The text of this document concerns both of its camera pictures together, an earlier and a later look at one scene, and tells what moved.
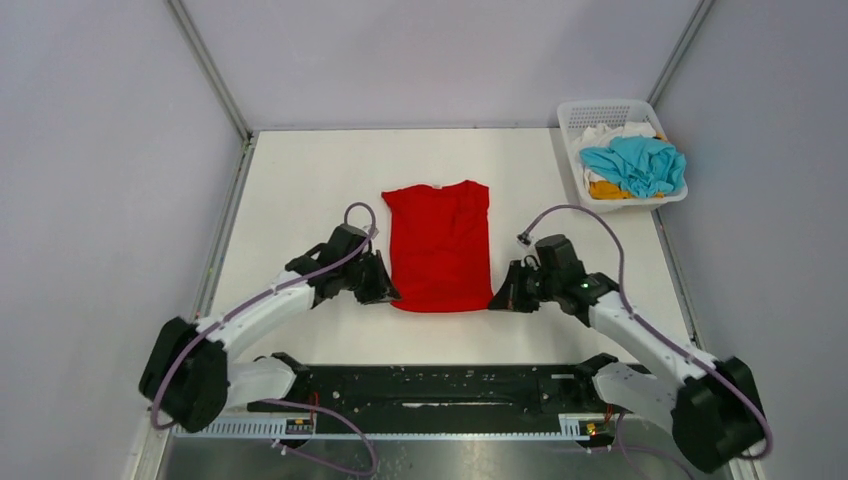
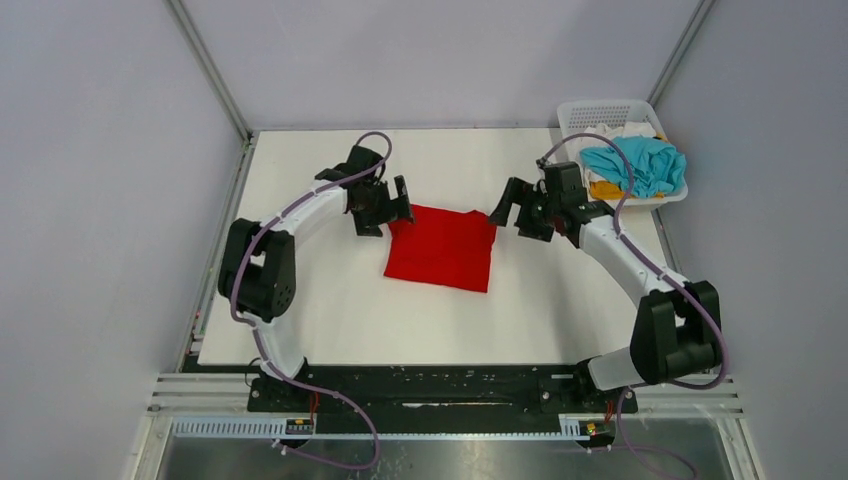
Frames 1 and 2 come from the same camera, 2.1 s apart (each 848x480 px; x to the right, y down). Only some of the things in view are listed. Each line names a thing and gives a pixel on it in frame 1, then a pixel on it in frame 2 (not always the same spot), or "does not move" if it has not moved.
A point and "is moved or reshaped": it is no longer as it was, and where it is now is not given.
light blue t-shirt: [642, 167] does not move
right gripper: [521, 285] to [526, 211]
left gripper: [382, 289] to [368, 225]
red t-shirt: [440, 247] is moved or reshaped
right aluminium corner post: [689, 32] does not move
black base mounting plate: [437, 391] does not move
